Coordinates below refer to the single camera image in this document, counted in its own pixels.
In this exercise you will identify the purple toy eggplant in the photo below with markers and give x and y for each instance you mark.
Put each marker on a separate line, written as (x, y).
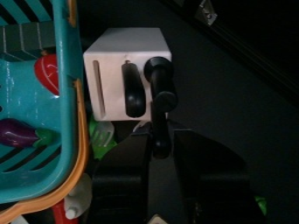
(15, 134)

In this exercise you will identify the bright green toy leaf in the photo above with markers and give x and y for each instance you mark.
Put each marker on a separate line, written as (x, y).
(102, 151)

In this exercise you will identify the grey green toy block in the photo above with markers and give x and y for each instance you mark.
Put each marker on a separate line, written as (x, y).
(27, 40)

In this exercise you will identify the red toy piece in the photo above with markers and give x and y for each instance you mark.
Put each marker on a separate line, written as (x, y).
(62, 214)

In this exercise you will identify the white toy spatula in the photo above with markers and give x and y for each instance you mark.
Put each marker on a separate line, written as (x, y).
(102, 132)

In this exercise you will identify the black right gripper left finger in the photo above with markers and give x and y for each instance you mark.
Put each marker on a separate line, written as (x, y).
(121, 180)

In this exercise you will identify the silver metal bracket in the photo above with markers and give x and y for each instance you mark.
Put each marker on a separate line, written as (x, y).
(206, 11)

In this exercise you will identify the white knife block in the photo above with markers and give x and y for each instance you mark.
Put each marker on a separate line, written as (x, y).
(117, 43)

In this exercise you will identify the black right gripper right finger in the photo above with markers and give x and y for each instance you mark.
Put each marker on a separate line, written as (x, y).
(218, 180)

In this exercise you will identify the red toy tomato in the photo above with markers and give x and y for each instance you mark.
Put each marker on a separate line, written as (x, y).
(47, 73)

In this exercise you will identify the white toy bottle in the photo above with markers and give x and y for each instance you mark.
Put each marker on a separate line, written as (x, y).
(79, 195)

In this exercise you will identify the teal basket with orange rim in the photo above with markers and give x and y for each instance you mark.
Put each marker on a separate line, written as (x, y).
(23, 96)

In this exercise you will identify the black aluminium frame rail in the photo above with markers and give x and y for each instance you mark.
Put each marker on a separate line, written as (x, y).
(249, 55)

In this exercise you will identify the black pairing knife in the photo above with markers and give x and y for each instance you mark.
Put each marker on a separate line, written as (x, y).
(162, 131)

